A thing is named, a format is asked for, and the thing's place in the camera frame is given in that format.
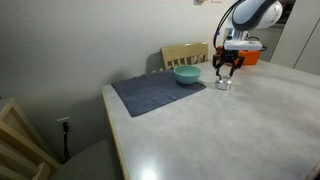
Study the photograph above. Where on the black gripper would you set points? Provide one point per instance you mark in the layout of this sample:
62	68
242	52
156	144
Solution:
228	56

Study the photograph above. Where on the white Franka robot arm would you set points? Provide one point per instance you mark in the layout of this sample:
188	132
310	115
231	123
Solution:
256	15

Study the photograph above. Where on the small silver candle container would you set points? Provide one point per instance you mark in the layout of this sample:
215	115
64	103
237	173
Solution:
223	86

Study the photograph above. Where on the orange cardboard box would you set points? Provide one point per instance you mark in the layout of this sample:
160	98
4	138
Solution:
251	57

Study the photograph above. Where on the teal bowl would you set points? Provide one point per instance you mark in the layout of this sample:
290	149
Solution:
187	74

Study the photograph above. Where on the light wooden slat-back chair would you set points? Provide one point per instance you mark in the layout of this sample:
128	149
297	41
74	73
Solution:
20	146
185	51

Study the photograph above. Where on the blue-grey cloth mat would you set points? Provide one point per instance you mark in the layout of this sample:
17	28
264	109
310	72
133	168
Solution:
153	91

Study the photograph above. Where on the white closet door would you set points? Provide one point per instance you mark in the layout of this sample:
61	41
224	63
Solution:
300	40

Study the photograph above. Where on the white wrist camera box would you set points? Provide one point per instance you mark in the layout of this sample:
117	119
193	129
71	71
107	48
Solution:
241	45

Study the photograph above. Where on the white double switch plate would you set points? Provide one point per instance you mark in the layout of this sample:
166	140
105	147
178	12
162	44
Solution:
216	1

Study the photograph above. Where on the beige wall thermostat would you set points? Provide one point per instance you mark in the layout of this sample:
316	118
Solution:
199	1

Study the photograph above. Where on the white wall outlet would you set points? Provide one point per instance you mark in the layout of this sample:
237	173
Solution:
63	120

